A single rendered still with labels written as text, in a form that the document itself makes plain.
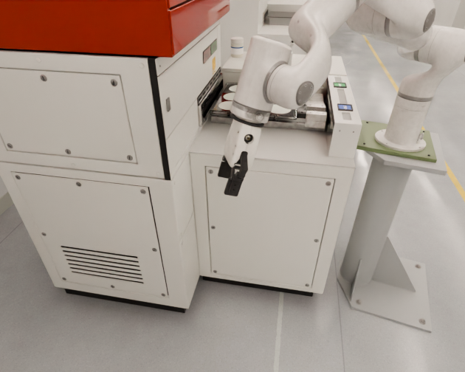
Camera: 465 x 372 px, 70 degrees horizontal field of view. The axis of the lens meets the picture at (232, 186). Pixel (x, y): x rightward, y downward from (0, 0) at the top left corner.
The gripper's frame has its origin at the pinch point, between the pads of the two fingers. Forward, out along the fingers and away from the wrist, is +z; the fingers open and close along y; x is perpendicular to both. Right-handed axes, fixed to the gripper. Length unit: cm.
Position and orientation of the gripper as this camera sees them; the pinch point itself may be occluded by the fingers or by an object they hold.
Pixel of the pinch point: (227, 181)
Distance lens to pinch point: 77.3
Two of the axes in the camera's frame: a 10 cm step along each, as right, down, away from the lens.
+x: -9.4, -1.7, -2.9
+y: -1.9, -4.5, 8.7
